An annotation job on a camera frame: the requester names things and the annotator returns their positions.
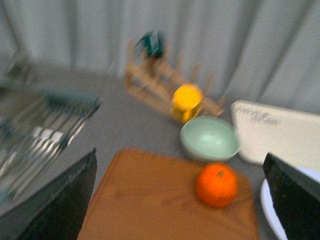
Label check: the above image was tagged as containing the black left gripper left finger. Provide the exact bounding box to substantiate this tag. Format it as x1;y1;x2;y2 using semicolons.
0;149;97;240

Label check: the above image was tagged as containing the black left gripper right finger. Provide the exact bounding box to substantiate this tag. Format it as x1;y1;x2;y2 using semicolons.
263;152;320;240

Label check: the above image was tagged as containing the white plate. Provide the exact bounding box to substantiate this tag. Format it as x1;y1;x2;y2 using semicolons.
260;167;320;240

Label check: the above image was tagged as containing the orange fruit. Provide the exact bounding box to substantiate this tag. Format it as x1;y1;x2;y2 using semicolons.
195;162;238;208

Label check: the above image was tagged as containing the beige bear tray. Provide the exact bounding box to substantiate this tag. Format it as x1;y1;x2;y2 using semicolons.
230;100;320;171

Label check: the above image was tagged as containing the wooden cutting board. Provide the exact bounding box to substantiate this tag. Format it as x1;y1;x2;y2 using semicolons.
78;148;259;240

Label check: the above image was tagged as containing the grey sink drying rack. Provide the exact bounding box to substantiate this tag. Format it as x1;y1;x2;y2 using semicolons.
0;86;100;202

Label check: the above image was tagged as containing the light green bowl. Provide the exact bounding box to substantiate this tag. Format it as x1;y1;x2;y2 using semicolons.
180;116;241;163

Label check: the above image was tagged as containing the yellow mug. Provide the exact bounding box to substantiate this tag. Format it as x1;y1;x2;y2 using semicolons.
170;83;203;125

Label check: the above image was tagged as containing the grey curtain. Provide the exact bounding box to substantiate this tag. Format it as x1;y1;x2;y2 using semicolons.
0;0;320;114

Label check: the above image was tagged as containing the wooden dish rack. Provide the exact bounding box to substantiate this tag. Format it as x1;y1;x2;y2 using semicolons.
125;40;226;124

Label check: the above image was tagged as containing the dark green mug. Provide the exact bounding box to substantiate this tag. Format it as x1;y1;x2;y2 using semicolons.
134;30;164;58

